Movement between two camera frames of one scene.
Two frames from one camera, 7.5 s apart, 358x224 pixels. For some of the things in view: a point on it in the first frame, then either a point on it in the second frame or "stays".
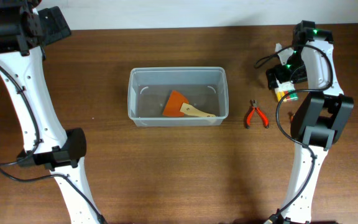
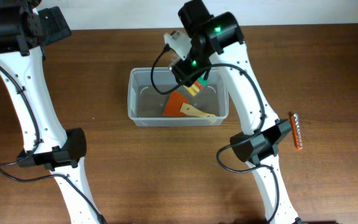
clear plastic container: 178,96 stays
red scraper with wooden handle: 177,104 stays
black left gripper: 59,27 stays
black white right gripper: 279,71 to 183,69
